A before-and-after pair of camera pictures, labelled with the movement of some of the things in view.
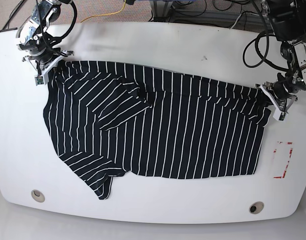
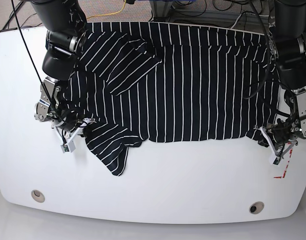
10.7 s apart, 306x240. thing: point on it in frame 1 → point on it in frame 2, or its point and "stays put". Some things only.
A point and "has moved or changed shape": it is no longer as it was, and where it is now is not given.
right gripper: (278, 95) → (283, 134)
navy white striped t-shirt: (106, 118) has moved or changed shape
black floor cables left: (6, 27) stays put
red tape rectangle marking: (284, 173) stays put
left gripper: (44, 66) → (72, 123)
